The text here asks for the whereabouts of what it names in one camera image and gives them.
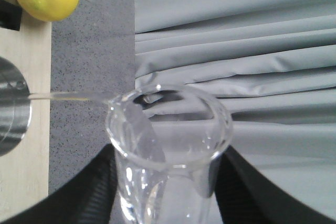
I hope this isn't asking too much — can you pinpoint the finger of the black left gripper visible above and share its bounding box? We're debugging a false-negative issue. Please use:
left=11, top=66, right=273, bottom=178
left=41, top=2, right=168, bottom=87
left=1, top=0, right=23, bottom=31

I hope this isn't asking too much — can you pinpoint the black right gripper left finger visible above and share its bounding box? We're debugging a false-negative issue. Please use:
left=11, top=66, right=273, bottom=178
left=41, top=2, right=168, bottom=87
left=2, top=144, right=118, bottom=223

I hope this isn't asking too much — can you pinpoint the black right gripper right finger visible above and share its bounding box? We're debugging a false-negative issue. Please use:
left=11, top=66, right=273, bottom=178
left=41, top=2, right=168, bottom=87
left=215, top=147, right=335, bottom=223

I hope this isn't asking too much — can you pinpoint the steel double jigger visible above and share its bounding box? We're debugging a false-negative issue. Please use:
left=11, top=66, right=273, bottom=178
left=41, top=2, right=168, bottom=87
left=1, top=57, right=31, bottom=156

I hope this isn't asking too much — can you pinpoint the clear glass beaker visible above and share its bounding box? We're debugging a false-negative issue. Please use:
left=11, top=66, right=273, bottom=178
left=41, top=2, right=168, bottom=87
left=28, top=84, right=234, bottom=224

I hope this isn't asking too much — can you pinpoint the light wooden cutting board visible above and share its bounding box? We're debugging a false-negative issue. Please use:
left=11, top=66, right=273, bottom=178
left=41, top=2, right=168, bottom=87
left=1, top=12, right=51, bottom=220

